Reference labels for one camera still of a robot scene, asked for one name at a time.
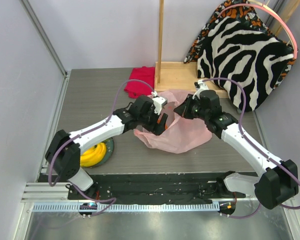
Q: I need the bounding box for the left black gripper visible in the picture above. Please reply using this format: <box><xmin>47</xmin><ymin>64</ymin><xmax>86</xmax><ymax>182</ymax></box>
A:
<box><xmin>138</xmin><ymin>106</ymin><xmax>168</xmax><ymax>136</ymax></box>

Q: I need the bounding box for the pink plastic bag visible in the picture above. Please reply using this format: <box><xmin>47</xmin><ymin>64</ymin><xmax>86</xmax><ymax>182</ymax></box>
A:
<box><xmin>133</xmin><ymin>89</ymin><xmax>212</xmax><ymax>154</ymax></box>

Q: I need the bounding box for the orange tangerine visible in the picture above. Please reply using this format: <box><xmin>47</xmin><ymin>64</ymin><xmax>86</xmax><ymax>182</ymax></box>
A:
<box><xmin>166</xmin><ymin>113</ymin><xmax>177</xmax><ymax>130</ymax></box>

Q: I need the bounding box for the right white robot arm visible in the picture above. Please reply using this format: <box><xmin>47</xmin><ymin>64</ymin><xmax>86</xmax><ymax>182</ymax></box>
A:
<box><xmin>174</xmin><ymin>90</ymin><xmax>299</xmax><ymax>210</ymax></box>

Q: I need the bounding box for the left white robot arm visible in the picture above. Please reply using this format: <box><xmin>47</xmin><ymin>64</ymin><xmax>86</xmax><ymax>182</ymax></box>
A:
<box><xmin>45</xmin><ymin>94</ymin><xmax>168</xmax><ymax>200</ymax></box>

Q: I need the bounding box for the red folded cloth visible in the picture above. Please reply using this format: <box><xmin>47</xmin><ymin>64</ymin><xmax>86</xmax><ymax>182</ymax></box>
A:
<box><xmin>123</xmin><ymin>66</ymin><xmax>156</xmax><ymax>99</ymax></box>

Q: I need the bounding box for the dark green plate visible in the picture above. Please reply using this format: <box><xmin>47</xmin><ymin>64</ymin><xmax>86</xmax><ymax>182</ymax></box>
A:
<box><xmin>95</xmin><ymin>137</ymin><xmax>115</xmax><ymax>167</ymax></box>

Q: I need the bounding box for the yellow banana bunch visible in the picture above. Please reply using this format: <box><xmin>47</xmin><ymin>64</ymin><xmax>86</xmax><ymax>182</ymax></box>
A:
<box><xmin>80</xmin><ymin>142</ymin><xmax>107</xmax><ymax>167</ymax></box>

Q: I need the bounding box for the zebra pattern cloth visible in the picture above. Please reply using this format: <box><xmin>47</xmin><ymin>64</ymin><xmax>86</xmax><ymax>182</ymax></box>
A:
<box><xmin>197</xmin><ymin>17</ymin><xmax>293</xmax><ymax>112</ymax></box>

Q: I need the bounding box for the orange floral cloth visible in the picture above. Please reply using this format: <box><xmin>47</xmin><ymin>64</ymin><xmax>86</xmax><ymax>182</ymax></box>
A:
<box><xmin>183</xmin><ymin>0</ymin><xmax>297</xmax><ymax>87</ymax></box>

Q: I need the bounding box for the pink hoop tube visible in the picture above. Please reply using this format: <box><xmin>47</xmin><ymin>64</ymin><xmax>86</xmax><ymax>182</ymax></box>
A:
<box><xmin>216</xmin><ymin>3</ymin><xmax>299</xmax><ymax>60</ymax></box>

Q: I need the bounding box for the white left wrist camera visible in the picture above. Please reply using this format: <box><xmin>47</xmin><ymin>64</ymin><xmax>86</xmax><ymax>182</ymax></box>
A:
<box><xmin>151</xmin><ymin>91</ymin><xmax>168</xmax><ymax>115</ymax></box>

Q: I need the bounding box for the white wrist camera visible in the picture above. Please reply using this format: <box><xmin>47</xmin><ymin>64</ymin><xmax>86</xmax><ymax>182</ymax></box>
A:
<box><xmin>151</xmin><ymin>91</ymin><xmax>168</xmax><ymax>115</ymax></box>
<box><xmin>194</xmin><ymin>79</ymin><xmax>209</xmax><ymax>95</ymax></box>

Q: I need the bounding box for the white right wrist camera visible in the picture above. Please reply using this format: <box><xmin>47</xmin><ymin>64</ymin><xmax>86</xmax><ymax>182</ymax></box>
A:
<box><xmin>194</xmin><ymin>79</ymin><xmax>209</xmax><ymax>95</ymax></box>

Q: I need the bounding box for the wooden stand with post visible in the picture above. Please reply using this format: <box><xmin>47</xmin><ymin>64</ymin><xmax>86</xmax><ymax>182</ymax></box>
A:
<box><xmin>154</xmin><ymin>0</ymin><xmax>221</xmax><ymax>92</ymax></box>

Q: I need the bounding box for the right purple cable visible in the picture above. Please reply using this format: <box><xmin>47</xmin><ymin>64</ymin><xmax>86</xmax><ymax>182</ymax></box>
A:
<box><xmin>202</xmin><ymin>77</ymin><xmax>300</xmax><ymax>220</ymax></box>

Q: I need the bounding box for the white slotted cable duct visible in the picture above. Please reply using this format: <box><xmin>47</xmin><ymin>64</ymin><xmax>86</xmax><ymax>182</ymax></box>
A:
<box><xmin>32</xmin><ymin>201</ymin><xmax>220</xmax><ymax>213</ymax></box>

